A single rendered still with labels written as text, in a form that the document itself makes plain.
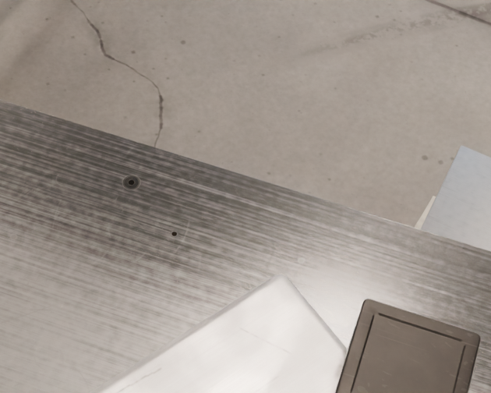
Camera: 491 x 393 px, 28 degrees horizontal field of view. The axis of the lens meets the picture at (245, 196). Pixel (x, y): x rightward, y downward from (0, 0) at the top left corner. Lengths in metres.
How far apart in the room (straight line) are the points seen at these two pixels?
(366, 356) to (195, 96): 2.01
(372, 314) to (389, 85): 2.06
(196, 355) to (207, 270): 0.76
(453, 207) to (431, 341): 0.86
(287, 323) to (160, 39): 2.10
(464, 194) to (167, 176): 0.37
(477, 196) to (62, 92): 1.35
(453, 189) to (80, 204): 0.46
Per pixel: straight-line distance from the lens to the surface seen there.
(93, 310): 1.11
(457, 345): 0.37
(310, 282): 1.13
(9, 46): 2.48
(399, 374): 0.36
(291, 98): 2.35
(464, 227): 1.21
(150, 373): 0.38
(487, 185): 1.25
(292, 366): 0.38
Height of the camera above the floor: 1.82
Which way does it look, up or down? 57 degrees down
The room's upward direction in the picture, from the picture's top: 5 degrees clockwise
